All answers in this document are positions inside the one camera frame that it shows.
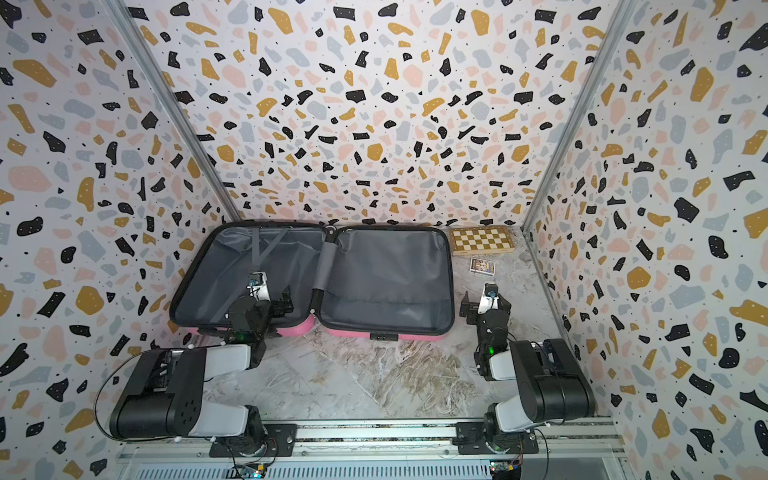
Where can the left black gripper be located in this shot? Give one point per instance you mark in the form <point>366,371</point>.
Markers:
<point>274,306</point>

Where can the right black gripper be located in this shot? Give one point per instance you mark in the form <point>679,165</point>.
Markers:
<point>484,313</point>

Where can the pink hard-shell suitcase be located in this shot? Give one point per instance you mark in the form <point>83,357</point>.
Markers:
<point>390,281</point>

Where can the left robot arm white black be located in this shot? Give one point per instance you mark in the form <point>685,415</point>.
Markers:
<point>164,395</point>

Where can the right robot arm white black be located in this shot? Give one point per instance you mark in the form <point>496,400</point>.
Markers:
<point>551,386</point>

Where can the playing card deck box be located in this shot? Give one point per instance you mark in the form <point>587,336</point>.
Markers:
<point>482,266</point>

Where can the wooden chessboard box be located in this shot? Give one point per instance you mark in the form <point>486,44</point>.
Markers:
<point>481,240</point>

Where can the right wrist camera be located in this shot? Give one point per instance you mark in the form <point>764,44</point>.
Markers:
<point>489,299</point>

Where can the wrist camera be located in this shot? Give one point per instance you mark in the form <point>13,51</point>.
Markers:
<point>258,283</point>
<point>489,299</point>

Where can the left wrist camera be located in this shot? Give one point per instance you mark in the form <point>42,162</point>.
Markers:
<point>258,283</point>

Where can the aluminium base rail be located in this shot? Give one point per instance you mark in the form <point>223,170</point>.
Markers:
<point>392,449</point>

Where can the right aluminium corner post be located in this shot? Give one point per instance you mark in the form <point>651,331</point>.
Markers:
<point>615,28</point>

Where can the aluminium corner post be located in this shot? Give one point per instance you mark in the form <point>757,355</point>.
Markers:
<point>124,23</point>
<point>615,28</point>

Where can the left aluminium corner post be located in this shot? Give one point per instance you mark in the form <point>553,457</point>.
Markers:
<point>124,23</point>

